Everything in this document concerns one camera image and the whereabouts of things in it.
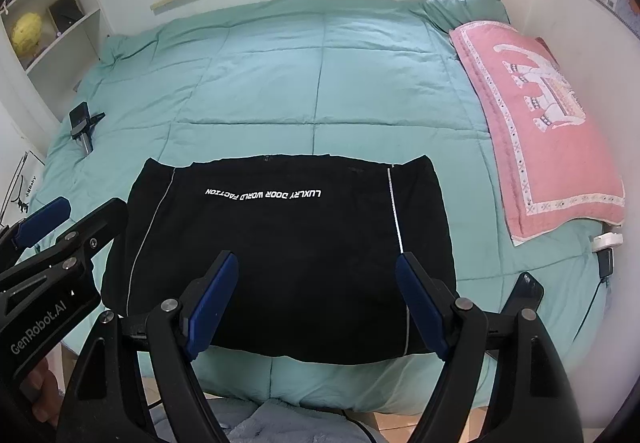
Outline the black hooded jacket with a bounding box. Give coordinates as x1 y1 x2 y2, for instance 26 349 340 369
101 155 456 365

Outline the left hand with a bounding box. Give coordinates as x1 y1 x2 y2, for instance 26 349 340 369
26 359 63 426

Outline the white paper shopping bag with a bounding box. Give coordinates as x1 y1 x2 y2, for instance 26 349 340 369
1 151 44 226

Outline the phone on selfie stick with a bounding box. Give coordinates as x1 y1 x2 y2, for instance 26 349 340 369
70 102 105 155

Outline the pink elephant pillow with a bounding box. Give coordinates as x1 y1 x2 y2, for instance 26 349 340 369
449 21 625 245

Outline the white bookshelf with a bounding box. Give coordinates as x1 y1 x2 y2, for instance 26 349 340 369
0 0 114 135

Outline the yellow round plush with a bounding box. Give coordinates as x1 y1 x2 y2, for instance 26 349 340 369
10 12 42 56

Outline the green pillow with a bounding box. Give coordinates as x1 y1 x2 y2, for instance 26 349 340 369
410 0 511 35

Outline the black charger with cable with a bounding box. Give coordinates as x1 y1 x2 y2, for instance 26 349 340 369
574 248 614 340

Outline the black picture frame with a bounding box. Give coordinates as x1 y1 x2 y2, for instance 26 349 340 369
48 0 85 35

